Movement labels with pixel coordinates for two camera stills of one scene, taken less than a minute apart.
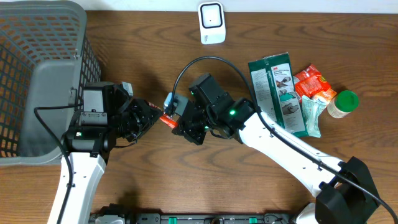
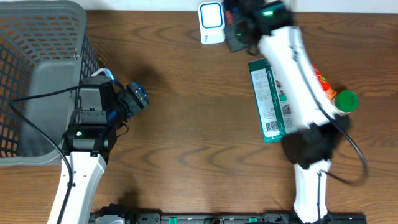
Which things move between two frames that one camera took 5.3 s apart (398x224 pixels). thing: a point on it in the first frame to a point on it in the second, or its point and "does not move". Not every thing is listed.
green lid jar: (343, 103) does not move
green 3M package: (273, 86) does not move
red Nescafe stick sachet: (166, 119) to (229, 17)
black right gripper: (189, 129) to (237, 43)
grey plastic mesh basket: (46, 58) does not move
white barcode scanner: (212, 22) does not move
